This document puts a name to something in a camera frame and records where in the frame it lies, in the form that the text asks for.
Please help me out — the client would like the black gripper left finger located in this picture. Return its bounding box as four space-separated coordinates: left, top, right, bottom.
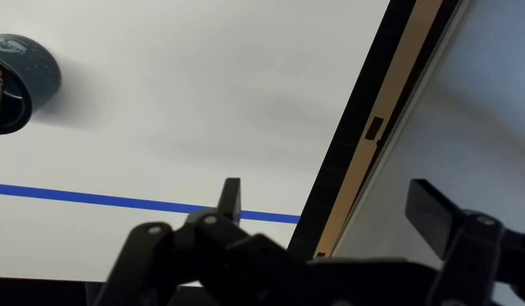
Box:
94 177 310 306

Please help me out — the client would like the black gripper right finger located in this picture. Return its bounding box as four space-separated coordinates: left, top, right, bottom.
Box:
405 177 525 306

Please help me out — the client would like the short blue tape strip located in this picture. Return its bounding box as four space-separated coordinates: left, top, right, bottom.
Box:
0 182 303 226

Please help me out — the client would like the dark teal enamel mug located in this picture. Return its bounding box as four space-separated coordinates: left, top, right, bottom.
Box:
0 33 63 136

